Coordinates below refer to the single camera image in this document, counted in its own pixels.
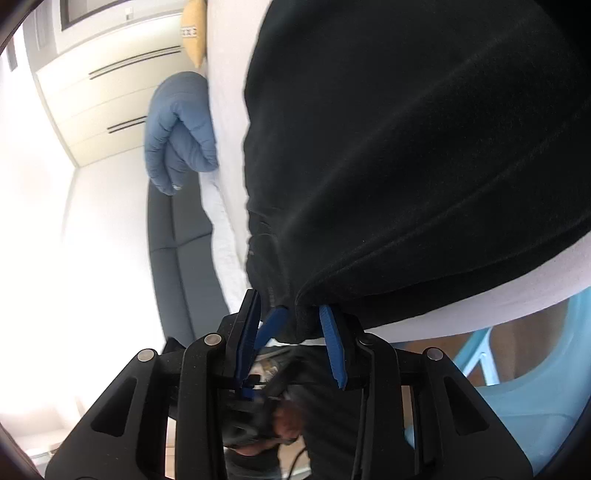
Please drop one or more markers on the white wardrobe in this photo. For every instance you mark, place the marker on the white wardrobe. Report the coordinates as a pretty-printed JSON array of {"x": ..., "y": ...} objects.
[{"x": 92, "y": 101}]

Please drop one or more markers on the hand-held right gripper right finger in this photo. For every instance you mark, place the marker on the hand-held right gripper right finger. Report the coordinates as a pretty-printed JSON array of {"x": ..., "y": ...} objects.
[{"x": 333, "y": 346}]

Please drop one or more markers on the yellow pillow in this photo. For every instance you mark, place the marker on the yellow pillow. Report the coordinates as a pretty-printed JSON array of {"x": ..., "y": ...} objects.
[{"x": 194, "y": 32}]

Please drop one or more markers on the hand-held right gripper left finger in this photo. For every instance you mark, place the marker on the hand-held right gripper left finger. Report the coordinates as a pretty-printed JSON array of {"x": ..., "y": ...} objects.
[{"x": 247, "y": 334}]

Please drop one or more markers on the dark framed window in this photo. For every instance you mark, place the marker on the dark framed window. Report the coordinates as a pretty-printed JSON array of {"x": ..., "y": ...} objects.
[{"x": 115, "y": 9}]

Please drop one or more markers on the black pants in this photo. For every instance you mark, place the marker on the black pants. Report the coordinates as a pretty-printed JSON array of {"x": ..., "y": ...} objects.
[{"x": 392, "y": 138}]

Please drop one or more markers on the dark grey sofa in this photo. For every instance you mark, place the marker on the dark grey sofa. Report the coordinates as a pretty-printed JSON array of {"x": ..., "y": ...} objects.
[{"x": 184, "y": 258}]

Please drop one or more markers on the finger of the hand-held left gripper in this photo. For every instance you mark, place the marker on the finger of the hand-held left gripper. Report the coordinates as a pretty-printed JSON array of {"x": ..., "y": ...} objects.
[{"x": 272, "y": 328}]

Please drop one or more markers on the light blue plastic chair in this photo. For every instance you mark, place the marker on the light blue plastic chair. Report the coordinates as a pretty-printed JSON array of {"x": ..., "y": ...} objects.
[{"x": 531, "y": 406}]

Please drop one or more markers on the person's left hand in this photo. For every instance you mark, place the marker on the person's left hand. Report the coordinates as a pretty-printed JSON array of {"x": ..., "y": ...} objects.
[{"x": 287, "y": 422}]

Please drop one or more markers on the white bed sheet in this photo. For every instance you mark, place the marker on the white bed sheet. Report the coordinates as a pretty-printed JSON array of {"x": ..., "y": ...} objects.
[{"x": 226, "y": 115}]

